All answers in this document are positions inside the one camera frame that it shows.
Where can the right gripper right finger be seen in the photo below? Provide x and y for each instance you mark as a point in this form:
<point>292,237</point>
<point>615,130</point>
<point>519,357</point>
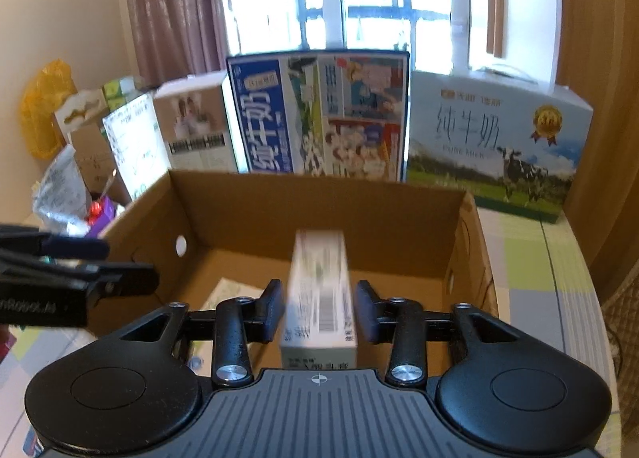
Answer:
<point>406,326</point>

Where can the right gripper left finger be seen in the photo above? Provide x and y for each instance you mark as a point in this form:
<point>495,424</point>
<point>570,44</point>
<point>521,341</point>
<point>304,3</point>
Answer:
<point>260,320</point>

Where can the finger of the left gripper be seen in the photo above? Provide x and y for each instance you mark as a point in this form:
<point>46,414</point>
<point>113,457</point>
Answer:
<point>31,241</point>
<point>106,279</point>

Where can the small white medicine box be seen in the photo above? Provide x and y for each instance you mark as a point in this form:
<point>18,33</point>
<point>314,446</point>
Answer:
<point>319,327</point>

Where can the large white medicine box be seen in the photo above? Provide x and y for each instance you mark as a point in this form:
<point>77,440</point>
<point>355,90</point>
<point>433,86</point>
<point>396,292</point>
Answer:
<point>229,344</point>

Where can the silver printed plastic bag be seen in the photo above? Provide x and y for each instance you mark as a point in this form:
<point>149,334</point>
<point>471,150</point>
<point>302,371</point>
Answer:
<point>61,200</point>

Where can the brown cardboard box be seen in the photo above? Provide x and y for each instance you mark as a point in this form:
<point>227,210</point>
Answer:
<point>411,242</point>

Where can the white paper bag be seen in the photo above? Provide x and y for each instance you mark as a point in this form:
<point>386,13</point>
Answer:
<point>137,145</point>

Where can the checkered tablecloth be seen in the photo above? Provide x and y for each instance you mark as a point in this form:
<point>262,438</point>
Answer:
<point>542,287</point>

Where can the yellow plastic bag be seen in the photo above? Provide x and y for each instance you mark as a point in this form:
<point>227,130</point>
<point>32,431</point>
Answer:
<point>44,95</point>

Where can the small beige product box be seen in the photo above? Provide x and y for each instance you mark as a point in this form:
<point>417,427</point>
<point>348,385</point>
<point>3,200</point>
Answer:
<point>194,124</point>

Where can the white cow milk box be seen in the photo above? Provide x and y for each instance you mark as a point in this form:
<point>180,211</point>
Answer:
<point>513,145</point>

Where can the blue milk carton box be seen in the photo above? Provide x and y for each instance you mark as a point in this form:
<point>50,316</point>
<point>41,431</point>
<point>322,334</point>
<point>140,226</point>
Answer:
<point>323,113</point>

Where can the brown quilted chair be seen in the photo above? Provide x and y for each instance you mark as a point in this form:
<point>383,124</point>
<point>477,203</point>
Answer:
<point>620,314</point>

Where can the pink curtain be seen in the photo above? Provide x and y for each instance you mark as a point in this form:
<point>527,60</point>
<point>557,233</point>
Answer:
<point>176,38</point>

